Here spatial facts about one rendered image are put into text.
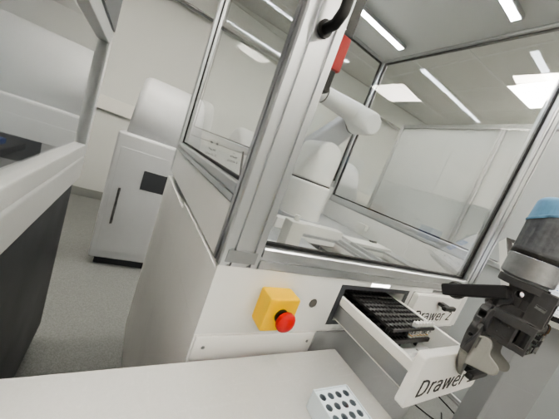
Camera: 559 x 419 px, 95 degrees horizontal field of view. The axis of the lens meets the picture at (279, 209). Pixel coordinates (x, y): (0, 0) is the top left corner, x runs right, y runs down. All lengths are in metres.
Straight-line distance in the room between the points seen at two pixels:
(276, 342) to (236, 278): 0.22
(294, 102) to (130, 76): 3.30
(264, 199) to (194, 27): 3.45
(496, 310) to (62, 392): 0.69
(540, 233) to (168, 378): 0.67
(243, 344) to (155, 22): 3.56
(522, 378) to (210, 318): 1.40
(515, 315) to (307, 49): 0.58
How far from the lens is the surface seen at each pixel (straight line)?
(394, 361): 0.62
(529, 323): 0.64
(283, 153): 0.45
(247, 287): 0.52
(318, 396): 0.55
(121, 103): 3.62
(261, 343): 0.63
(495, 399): 1.67
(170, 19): 3.81
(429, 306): 1.01
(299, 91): 0.46
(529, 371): 1.65
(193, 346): 0.57
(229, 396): 0.53
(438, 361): 0.61
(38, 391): 0.52
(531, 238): 0.62
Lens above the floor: 1.14
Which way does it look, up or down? 9 degrees down
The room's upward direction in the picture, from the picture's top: 20 degrees clockwise
